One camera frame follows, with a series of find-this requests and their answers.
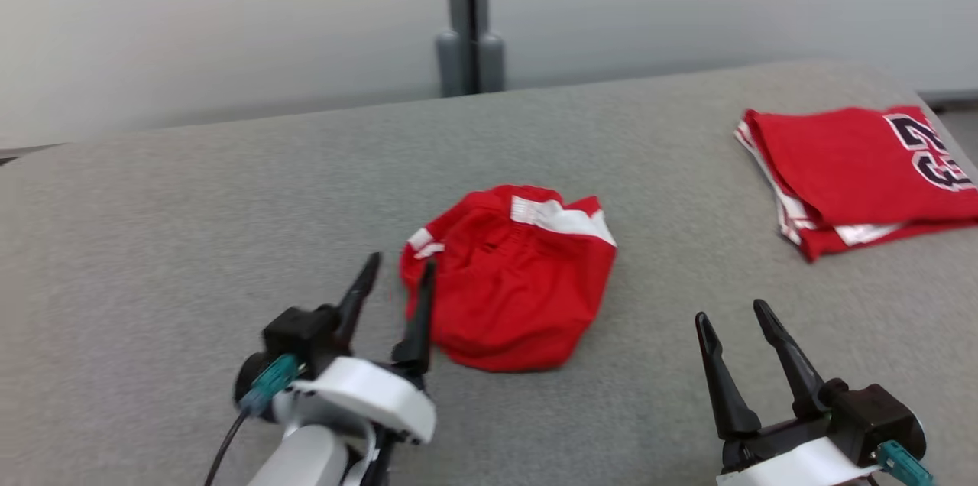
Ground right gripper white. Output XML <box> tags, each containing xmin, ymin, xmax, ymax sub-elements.
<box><xmin>694</xmin><ymin>300</ymin><xmax>879</xmax><ymax>486</ymax></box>

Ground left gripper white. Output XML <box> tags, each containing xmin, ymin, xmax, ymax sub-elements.
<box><xmin>274</xmin><ymin>252</ymin><xmax>438</xmax><ymax>446</ymax></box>

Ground red shorts with white panels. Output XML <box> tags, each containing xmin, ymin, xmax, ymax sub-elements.
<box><xmin>399</xmin><ymin>184</ymin><xmax>618</xmax><ymax>374</ymax></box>

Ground red basketball jersey number 23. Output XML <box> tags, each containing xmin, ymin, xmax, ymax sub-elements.
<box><xmin>735</xmin><ymin>105</ymin><xmax>978</xmax><ymax>263</ymax></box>

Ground left black cable teal connector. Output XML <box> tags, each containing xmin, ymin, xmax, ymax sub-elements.
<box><xmin>203</xmin><ymin>354</ymin><xmax>301</xmax><ymax>486</ymax></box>

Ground black cable teal connector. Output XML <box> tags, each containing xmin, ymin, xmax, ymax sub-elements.
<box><xmin>877</xmin><ymin>440</ymin><xmax>934</xmax><ymax>486</ymax></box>
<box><xmin>203</xmin><ymin>354</ymin><xmax>301</xmax><ymax>486</ymax></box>

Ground right black cable teal connector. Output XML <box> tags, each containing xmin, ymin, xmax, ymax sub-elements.
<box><xmin>877</xmin><ymin>440</ymin><xmax>934</xmax><ymax>486</ymax></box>

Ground grey cylindrical post foot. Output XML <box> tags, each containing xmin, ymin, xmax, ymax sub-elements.
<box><xmin>436</xmin><ymin>29</ymin><xmax>468</xmax><ymax>97</ymax></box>
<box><xmin>478</xmin><ymin>31</ymin><xmax>507</xmax><ymax>93</ymax></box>

